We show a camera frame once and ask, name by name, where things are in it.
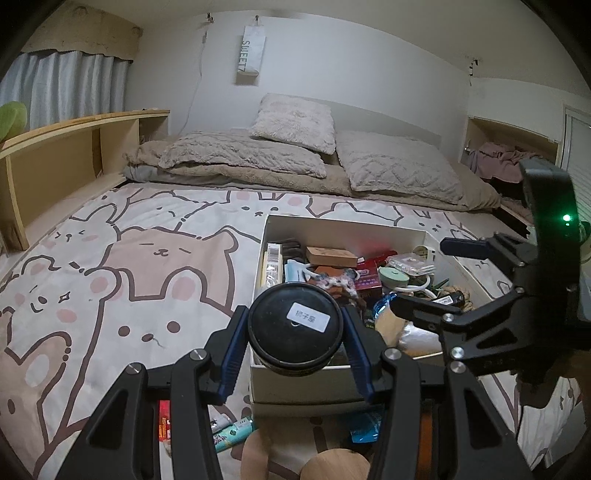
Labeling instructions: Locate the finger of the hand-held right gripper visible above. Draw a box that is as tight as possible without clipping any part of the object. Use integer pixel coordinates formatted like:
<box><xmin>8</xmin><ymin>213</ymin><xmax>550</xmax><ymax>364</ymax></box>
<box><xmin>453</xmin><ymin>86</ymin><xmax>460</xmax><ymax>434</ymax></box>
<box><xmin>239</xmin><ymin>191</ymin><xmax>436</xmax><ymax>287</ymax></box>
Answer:
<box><xmin>440</xmin><ymin>232</ymin><xmax>539</xmax><ymax>274</ymax></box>
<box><xmin>392</xmin><ymin>285</ymin><xmax>537</xmax><ymax>376</ymax></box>

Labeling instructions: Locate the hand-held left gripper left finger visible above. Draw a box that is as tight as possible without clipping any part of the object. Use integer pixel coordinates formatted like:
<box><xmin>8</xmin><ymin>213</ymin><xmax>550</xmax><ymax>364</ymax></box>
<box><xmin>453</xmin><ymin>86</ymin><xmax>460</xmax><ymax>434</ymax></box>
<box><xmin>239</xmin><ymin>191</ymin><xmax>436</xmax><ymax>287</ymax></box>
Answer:
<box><xmin>55</xmin><ymin>305</ymin><xmax>253</xmax><ymax>480</ymax></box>

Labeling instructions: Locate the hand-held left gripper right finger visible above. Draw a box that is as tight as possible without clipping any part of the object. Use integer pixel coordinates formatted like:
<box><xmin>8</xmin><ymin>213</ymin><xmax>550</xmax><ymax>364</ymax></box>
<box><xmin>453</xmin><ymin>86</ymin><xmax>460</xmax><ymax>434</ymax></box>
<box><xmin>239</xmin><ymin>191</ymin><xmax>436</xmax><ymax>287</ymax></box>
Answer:
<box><xmin>342</xmin><ymin>305</ymin><xmax>527</xmax><ymax>480</ymax></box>

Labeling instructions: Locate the black round jar white label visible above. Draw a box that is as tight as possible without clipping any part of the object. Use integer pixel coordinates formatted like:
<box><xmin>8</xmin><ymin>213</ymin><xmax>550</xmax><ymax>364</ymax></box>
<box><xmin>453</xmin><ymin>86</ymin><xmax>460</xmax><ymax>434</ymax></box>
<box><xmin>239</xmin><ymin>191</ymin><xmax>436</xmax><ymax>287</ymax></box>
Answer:
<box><xmin>247</xmin><ymin>283</ymin><xmax>345</xmax><ymax>377</ymax></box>

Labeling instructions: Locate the white cardboard box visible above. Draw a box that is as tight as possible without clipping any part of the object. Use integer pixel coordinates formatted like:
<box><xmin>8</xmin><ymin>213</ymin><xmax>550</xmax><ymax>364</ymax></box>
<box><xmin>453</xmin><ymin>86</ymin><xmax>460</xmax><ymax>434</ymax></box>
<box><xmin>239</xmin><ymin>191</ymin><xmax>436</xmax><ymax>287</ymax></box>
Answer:
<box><xmin>249</xmin><ymin>213</ymin><xmax>498</xmax><ymax>418</ymax></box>

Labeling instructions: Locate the tan cork sheet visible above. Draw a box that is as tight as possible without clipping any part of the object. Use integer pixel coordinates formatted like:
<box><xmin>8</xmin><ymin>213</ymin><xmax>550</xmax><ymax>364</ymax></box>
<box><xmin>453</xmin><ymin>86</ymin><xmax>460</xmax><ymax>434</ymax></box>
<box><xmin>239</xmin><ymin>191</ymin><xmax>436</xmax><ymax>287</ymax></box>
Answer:
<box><xmin>376</xmin><ymin>306</ymin><xmax>408</xmax><ymax>348</ymax></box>

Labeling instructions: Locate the blue plastic wrapper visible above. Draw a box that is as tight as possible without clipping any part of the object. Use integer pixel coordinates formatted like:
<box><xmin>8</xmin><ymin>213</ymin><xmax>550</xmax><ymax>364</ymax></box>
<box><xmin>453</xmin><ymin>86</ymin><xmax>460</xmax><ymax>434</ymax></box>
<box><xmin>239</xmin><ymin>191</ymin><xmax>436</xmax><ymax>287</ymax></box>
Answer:
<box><xmin>371</xmin><ymin>291</ymin><xmax>400</xmax><ymax>320</ymax></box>

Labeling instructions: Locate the blue plastic packet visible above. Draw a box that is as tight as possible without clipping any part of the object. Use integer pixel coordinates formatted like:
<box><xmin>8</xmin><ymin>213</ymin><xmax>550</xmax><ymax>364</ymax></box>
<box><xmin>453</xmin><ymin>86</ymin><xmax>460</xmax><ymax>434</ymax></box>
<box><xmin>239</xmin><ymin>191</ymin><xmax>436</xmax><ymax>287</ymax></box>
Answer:
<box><xmin>348</xmin><ymin>410</ymin><xmax>384</xmax><ymax>445</ymax></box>

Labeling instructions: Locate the clear nail tips case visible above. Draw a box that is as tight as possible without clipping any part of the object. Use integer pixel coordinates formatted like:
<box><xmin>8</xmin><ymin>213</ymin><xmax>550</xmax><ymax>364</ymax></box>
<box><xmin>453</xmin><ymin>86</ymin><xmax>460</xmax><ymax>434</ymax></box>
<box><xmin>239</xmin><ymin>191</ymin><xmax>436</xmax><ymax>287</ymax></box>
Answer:
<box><xmin>388</xmin><ymin>253</ymin><xmax>437</xmax><ymax>276</ymax></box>

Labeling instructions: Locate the dark red box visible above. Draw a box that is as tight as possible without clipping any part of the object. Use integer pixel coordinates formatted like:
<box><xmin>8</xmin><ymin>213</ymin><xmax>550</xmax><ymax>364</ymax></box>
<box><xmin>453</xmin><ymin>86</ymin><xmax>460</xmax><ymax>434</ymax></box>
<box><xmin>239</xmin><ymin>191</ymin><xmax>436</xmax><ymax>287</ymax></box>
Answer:
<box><xmin>355</xmin><ymin>257</ymin><xmax>398</xmax><ymax>302</ymax></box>

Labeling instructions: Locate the floral fabric scrunchie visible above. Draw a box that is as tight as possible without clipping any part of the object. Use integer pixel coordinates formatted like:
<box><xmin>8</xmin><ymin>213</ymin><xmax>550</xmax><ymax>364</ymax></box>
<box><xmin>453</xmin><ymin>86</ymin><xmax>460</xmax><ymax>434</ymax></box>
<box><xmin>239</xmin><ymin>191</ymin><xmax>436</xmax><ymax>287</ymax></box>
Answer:
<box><xmin>308</xmin><ymin>270</ymin><xmax>361</xmax><ymax>302</ymax></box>

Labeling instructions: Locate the green printed lighter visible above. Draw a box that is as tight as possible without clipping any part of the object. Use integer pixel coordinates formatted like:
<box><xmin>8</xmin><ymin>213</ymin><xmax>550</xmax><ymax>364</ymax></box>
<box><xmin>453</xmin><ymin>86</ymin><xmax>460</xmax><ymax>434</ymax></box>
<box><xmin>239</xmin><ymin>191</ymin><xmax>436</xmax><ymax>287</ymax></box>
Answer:
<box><xmin>212</xmin><ymin>415</ymin><xmax>255</xmax><ymax>453</ymax></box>

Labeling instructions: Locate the mint green round tape measure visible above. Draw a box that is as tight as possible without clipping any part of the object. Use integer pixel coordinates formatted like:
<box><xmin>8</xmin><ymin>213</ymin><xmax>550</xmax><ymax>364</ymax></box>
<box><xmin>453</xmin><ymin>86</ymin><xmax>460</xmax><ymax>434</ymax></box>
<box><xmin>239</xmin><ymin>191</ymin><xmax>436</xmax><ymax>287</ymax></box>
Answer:
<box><xmin>378</xmin><ymin>266</ymin><xmax>411</xmax><ymax>289</ymax></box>

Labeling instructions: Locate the pile of pinkish clothes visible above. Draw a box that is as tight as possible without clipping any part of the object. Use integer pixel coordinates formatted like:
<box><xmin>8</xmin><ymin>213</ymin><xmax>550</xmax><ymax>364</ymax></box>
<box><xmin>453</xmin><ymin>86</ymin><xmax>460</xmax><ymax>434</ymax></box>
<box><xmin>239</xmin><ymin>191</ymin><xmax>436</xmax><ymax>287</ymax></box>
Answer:
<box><xmin>466</xmin><ymin>141</ymin><xmax>533</xmax><ymax>182</ymax></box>

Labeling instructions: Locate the yellow and white packet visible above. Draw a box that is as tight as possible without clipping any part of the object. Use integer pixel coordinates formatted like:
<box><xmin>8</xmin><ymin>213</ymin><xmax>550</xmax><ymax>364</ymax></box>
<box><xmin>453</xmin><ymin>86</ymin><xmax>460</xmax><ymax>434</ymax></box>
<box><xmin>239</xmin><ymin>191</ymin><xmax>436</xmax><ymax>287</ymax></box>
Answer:
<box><xmin>260</xmin><ymin>242</ymin><xmax>285</xmax><ymax>288</ymax></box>

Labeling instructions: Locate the small red packet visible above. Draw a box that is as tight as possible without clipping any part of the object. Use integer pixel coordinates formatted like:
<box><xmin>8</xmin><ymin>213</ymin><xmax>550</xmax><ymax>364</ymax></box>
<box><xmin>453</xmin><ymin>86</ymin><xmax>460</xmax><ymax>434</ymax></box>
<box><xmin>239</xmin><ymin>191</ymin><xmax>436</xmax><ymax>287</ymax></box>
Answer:
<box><xmin>158</xmin><ymin>400</ymin><xmax>174</xmax><ymax>445</ymax></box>

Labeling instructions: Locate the white window blind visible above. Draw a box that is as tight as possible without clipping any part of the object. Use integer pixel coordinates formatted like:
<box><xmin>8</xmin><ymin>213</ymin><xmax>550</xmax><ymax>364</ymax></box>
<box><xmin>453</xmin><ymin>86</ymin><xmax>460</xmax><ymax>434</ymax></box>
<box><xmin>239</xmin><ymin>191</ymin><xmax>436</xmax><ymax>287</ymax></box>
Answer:
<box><xmin>561</xmin><ymin>104</ymin><xmax>591</xmax><ymax>223</ymax></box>

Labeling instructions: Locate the brown cork box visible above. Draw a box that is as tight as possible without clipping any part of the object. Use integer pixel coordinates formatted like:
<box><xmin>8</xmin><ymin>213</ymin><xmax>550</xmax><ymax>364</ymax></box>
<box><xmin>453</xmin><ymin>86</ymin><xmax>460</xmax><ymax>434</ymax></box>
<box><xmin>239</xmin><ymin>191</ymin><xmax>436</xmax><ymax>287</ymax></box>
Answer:
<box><xmin>305</xmin><ymin>246</ymin><xmax>359</xmax><ymax>268</ymax></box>

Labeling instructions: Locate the round wooden coaster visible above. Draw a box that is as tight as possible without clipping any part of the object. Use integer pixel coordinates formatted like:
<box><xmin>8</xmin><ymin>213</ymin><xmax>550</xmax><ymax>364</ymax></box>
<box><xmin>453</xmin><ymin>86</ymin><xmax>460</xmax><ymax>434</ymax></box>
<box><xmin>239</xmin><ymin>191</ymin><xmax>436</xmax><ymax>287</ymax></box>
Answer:
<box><xmin>239</xmin><ymin>431</ymin><xmax>279</xmax><ymax>480</ymax></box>
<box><xmin>297</xmin><ymin>447</ymin><xmax>373</xmax><ymax>480</ymax></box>

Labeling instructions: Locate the black hair clip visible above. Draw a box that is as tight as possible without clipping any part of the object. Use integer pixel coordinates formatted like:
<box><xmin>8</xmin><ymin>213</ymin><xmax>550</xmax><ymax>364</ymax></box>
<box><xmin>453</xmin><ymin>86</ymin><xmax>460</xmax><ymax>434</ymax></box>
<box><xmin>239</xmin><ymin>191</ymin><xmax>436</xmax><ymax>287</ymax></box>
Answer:
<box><xmin>281</xmin><ymin>237</ymin><xmax>308</xmax><ymax>260</ymax></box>

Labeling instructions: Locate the beige knit pattern pillow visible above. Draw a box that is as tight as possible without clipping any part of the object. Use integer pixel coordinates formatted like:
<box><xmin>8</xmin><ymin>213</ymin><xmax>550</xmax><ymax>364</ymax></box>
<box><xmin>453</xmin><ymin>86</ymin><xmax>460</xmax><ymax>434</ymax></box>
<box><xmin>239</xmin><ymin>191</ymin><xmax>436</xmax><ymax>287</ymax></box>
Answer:
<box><xmin>336</xmin><ymin>130</ymin><xmax>465</xmax><ymax>205</ymax></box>

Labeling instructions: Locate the white bed headboard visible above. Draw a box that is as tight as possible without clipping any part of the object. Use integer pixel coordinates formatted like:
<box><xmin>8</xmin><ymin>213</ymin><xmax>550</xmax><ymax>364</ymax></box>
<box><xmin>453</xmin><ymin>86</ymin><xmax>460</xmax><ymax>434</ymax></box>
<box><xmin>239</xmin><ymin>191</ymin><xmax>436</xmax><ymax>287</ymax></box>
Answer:
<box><xmin>263</xmin><ymin>93</ymin><xmax>447</xmax><ymax>151</ymax></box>

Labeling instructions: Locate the beige fuzzy blanket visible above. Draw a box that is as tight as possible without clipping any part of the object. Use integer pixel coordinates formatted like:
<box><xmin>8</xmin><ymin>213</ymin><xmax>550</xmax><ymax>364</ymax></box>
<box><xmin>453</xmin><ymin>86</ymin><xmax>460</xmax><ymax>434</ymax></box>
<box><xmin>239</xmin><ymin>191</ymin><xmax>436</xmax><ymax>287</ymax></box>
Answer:
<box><xmin>122</xmin><ymin>134</ymin><xmax>502</xmax><ymax>212</ymax></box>

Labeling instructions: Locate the bear and rabbit printed bedsheet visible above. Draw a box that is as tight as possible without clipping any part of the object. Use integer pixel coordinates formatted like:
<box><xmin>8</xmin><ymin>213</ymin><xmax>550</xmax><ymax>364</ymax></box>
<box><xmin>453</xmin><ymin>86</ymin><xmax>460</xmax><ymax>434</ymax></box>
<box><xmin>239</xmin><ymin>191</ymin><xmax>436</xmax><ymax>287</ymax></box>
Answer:
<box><xmin>0</xmin><ymin>181</ymin><xmax>583</xmax><ymax>480</ymax></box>

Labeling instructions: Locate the flat fluffy beige pillow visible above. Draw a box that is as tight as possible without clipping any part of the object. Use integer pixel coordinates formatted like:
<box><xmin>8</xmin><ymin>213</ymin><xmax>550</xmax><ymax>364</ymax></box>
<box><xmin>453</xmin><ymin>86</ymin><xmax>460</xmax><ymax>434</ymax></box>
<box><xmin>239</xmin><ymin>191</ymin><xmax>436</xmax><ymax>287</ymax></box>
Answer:
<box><xmin>159</xmin><ymin>131</ymin><xmax>329</xmax><ymax>179</ymax></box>

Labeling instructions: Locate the small fluffy beige pillow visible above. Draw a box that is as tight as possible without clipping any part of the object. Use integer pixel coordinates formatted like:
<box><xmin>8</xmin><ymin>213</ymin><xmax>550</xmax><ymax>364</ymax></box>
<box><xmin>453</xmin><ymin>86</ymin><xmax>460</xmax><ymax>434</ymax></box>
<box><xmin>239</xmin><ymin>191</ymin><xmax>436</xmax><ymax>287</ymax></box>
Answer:
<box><xmin>249</xmin><ymin>93</ymin><xmax>337</xmax><ymax>156</ymax></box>

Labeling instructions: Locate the light wooden bedside shelf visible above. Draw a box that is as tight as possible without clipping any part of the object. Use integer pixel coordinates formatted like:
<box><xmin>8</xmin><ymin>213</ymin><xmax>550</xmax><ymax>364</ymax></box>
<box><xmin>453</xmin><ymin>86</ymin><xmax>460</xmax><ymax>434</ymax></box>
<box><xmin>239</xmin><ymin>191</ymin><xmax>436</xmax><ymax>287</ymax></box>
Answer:
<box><xmin>0</xmin><ymin>109</ymin><xmax>171</xmax><ymax>253</ymax></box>

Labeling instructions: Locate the white hanging paper bag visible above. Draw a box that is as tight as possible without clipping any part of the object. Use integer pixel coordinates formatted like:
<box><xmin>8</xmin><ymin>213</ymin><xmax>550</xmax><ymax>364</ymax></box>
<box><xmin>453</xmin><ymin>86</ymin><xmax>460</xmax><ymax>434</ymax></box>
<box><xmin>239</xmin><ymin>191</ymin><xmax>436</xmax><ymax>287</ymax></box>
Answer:
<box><xmin>236</xmin><ymin>25</ymin><xmax>268</xmax><ymax>86</ymax></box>

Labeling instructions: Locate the pale blue curtain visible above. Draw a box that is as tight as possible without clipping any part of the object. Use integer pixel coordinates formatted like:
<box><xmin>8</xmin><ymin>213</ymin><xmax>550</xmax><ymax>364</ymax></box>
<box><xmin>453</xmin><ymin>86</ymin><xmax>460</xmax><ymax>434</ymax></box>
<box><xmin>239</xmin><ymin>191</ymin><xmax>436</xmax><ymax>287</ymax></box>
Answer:
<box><xmin>0</xmin><ymin>51</ymin><xmax>130</xmax><ymax>140</ymax></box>

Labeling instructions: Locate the green plush toy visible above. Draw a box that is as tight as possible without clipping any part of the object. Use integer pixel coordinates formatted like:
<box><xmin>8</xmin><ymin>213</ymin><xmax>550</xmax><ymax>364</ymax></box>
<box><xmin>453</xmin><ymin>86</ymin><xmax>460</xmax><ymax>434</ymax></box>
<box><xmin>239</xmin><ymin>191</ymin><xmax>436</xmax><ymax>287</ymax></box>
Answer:
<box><xmin>0</xmin><ymin>101</ymin><xmax>29</xmax><ymax>144</ymax></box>

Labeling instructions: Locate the beige curtain valance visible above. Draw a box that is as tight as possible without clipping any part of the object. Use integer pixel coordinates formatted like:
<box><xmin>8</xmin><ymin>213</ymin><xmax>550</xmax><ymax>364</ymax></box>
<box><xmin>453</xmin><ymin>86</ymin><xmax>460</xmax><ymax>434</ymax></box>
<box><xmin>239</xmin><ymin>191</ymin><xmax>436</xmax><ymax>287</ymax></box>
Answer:
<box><xmin>20</xmin><ymin>4</ymin><xmax>142</xmax><ymax>61</ymax></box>

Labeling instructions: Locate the jute rope coil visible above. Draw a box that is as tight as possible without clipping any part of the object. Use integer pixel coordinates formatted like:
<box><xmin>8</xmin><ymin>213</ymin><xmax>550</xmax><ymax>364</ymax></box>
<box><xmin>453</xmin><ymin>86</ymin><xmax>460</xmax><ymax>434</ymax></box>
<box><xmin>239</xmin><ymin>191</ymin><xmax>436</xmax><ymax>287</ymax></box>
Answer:
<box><xmin>436</xmin><ymin>286</ymin><xmax>476</xmax><ymax>313</ymax></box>

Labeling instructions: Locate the white charging cable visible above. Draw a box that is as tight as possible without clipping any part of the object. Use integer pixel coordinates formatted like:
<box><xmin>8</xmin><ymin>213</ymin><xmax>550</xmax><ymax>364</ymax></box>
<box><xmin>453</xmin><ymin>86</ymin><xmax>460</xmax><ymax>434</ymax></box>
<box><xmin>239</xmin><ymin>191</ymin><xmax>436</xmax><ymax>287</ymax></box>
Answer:
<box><xmin>392</xmin><ymin>276</ymin><xmax>437</xmax><ymax>295</ymax></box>

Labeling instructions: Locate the wall niche shelf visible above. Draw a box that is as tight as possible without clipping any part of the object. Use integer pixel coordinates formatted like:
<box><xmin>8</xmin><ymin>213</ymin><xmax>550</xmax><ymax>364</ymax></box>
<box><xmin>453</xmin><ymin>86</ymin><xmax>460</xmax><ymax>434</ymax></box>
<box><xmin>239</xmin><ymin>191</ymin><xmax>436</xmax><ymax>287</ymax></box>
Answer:
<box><xmin>462</xmin><ymin>115</ymin><xmax>562</xmax><ymax>186</ymax></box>

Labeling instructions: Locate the white wall cable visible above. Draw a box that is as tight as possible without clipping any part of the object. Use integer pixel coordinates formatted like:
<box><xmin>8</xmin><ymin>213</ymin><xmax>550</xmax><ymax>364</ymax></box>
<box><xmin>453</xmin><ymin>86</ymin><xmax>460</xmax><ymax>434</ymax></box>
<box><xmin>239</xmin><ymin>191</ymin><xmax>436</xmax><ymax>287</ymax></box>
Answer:
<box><xmin>182</xmin><ymin>14</ymin><xmax>213</xmax><ymax>136</ymax></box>

